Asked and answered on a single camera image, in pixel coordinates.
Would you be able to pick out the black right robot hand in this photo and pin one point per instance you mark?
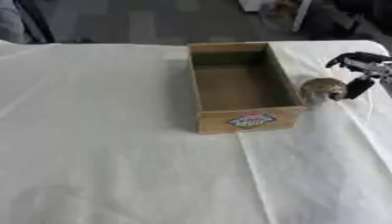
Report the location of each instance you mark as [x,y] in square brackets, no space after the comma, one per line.
[363,65]

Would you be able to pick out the grey-brown soft toy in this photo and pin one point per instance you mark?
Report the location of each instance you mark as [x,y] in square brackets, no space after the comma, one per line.
[320,89]

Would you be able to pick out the tan cardboard box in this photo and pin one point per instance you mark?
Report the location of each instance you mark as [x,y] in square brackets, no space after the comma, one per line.
[240,87]

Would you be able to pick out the white pole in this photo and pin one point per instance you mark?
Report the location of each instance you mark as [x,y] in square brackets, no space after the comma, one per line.
[302,14]

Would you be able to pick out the person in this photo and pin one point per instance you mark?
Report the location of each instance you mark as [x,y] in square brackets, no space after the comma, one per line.
[11,20]

